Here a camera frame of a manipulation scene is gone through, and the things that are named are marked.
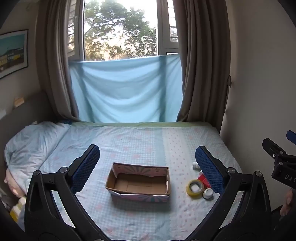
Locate yellow bottles beside bed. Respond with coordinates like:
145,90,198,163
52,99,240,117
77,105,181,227
9,197,27,223

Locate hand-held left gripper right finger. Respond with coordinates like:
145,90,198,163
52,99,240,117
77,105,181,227
185,146,273,241

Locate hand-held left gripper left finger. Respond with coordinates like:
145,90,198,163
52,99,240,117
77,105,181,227
24,144,109,241

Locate light blue pillow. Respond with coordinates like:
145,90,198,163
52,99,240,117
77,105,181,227
4,121,70,200

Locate yellow tape roll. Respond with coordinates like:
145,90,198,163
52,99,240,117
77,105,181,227
186,179,204,197

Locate small red carton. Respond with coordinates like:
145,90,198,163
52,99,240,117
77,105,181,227
197,172,212,189

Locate framed wall picture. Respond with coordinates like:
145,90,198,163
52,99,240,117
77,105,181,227
0,29,29,80

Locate person's right hand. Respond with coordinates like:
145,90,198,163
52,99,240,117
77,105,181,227
280,188,293,216

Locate beige padded wall panel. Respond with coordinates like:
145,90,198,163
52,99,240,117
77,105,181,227
218,75,296,212

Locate brown curtain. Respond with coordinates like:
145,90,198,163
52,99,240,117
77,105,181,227
35,0,85,122
172,0,232,122

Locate window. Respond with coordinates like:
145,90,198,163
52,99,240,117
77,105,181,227
67,0,181,62

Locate cardboard box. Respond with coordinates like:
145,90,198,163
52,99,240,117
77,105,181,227
105,162,171,202

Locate light blue hanging cloth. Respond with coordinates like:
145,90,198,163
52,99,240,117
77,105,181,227
69,53,183,123

